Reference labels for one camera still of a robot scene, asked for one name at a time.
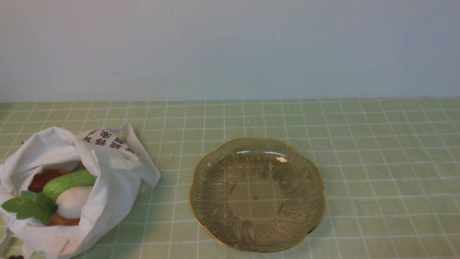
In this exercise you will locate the white cloth tote bag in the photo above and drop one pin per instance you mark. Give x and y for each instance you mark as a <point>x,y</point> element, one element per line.
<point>115,156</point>

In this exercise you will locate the red tomato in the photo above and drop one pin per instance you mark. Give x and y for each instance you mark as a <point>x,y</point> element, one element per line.
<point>41,179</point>

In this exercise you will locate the white radish with green leaves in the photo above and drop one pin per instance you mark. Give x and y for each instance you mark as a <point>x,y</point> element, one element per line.
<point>39,207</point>

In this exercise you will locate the green cucumber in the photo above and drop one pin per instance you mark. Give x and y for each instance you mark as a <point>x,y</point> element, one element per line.
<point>57,186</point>

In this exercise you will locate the green checked tablecloth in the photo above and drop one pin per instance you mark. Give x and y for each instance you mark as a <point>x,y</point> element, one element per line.
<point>390,167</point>

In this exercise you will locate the amber glass ribbed plate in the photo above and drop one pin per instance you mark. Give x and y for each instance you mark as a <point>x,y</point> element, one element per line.
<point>257,195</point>

